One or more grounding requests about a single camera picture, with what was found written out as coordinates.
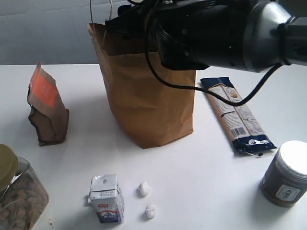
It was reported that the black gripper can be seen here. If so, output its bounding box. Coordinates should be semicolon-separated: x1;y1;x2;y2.
105;0;256;70

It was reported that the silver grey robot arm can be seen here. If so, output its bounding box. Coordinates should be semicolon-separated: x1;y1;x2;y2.
105;0;307;72

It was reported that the large brown paper bag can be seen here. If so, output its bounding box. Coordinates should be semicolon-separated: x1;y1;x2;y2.
87;22;196;149

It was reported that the blue pasta package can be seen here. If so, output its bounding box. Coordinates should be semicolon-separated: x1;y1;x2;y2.
201;77;277;156

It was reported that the upper white crumpled paper ball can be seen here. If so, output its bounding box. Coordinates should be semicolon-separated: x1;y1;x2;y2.
138;182;151;196

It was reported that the white crumpled paper ball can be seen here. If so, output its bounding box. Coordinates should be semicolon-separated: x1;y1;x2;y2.
138;182;151;196
145;204;157;219

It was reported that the brown pouch with orange label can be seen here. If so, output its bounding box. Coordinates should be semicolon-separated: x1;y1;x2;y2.
27;63;70;146

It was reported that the dark jar with white lid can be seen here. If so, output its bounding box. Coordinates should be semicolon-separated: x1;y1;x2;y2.
260;140;307;207

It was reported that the lower white crumpled paper ball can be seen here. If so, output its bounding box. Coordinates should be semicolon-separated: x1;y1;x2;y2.
145;204;157;219

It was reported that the small white milk carton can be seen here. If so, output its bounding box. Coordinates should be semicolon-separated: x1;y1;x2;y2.
89;174;124;223

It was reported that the clear nut jar gold lid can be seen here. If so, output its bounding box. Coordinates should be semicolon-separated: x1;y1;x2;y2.
0;144;49;230

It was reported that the black cable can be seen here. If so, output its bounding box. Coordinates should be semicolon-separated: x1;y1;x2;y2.
124;0;292;106

